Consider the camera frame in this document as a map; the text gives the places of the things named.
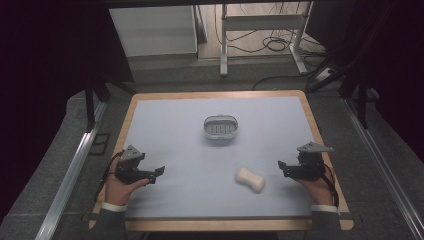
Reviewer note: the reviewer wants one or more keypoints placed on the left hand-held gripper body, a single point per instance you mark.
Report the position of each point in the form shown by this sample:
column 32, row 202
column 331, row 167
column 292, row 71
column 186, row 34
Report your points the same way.
column 129, row 165

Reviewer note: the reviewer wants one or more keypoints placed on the person's right hand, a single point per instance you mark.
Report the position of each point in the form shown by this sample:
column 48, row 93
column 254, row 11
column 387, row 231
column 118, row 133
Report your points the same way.
column 318, row 191

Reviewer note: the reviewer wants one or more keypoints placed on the person's left hand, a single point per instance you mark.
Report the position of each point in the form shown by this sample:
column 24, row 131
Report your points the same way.
column 120, row 188

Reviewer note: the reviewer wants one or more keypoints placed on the grey soap dish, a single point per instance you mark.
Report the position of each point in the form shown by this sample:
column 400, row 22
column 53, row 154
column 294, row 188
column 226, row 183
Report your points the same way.
column 221, row 126

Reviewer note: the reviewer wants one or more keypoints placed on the white board panel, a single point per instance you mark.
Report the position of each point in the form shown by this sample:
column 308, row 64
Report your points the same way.
column 154, row 31

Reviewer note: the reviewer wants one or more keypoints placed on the white power strip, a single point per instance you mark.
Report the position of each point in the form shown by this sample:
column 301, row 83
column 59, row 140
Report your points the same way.
column 325, row 74

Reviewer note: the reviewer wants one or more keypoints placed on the aluminium rail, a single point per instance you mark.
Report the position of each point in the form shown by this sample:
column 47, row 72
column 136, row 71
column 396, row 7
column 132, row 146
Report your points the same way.
column 68, row 173
column 383, row 163

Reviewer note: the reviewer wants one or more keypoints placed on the white metal stand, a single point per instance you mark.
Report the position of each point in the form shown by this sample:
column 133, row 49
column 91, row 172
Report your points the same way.
column 263, row 33

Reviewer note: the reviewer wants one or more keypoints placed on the white soap bar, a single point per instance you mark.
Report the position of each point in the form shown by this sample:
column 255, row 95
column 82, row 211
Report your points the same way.
column 250, row 179

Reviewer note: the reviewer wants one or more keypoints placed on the black stand leg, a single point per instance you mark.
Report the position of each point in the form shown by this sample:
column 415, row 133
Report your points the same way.
column 361, row 105
column 90, row 105

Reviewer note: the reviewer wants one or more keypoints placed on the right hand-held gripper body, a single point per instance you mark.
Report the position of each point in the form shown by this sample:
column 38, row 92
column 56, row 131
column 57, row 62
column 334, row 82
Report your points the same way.
column 309, row 162

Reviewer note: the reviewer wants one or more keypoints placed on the light blue table mat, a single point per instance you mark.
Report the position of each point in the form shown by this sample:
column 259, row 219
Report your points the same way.
column 213, row 156

